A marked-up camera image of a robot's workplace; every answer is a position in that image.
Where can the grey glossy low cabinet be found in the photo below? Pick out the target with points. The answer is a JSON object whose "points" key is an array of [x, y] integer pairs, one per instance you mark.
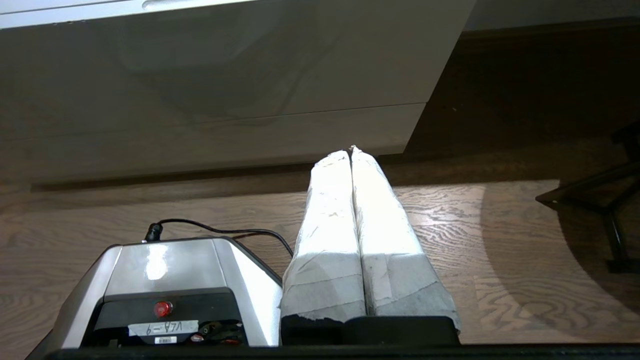
{"points": [[200, 90]]}

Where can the red emergency stop button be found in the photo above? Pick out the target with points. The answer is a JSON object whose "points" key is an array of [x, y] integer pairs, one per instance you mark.
{"points": [[162, 309]]}

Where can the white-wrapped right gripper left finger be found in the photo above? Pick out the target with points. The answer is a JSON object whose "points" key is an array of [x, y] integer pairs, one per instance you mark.
{"points": [[327, 240]]}

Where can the small white barcode sticker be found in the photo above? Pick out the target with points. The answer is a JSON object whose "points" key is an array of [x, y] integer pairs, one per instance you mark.
{"points": [[165, 340]]}

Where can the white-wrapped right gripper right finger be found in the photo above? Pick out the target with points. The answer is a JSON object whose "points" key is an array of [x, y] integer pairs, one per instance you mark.
{"points": [[390, 250]]}

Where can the white and black robot base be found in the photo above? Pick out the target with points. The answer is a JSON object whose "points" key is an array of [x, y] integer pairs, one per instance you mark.
{"points": [[165, 270]]}

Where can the white handwritten label sticker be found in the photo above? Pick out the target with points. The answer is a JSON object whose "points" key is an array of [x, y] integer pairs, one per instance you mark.
{"points": [[164, 328]]}

